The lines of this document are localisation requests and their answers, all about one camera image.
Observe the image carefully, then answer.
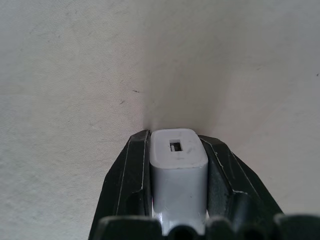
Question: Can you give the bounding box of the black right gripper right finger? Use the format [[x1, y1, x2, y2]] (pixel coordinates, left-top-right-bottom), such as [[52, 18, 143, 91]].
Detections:
[[197, 134, 284, 221]]

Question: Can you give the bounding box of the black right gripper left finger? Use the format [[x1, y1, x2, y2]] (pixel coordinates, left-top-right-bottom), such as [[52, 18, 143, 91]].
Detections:
[[93, 129, 154, 221]]

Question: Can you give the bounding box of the white USB charger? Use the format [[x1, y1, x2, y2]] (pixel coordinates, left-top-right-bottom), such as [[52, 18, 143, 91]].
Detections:
[[149, 128, 209, 235]]

